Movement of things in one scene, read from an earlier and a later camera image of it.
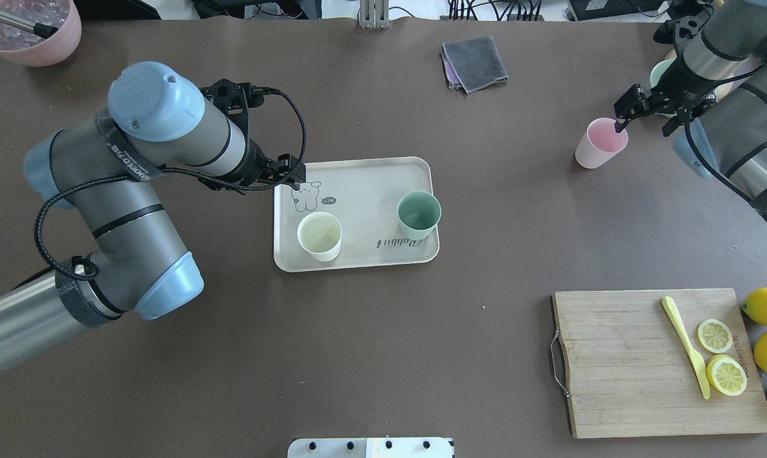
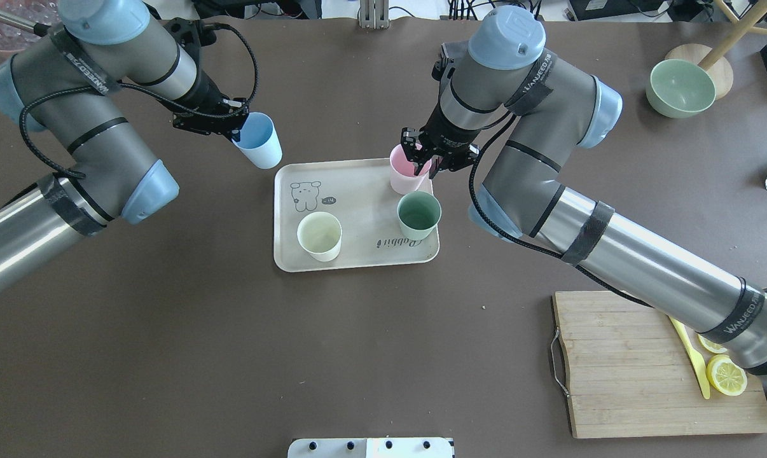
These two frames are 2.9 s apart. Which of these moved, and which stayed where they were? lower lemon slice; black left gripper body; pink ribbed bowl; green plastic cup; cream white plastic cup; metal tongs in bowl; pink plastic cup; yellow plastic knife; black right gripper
Moved: black left gripper body; pink plastic cup; black right gripper
Stayed: yellow plastic knife; metal tongs in bowl; green plastic cup; lower lemon slice; pink ribbed bowl; cream white plastic cup
